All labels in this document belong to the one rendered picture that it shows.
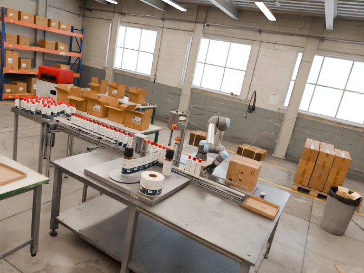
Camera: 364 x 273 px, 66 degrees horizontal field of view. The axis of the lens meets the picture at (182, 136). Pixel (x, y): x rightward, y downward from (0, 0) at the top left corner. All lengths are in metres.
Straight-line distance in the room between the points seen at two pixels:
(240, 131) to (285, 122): 1.30
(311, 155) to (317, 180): 0.48
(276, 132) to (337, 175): 2.73
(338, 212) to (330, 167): 1.43
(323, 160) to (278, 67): 3.22
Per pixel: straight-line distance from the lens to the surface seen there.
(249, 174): 2.99
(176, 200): 2.54
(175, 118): 3.00
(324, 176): 6.03
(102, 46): 11.15
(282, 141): 8.20
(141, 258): 2.83
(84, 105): 5.52
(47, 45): 10.16
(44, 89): 8.33
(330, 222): 4.84
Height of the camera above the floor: 2.00
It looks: 15 degrees down
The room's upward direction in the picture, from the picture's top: 11 degrees clockwise
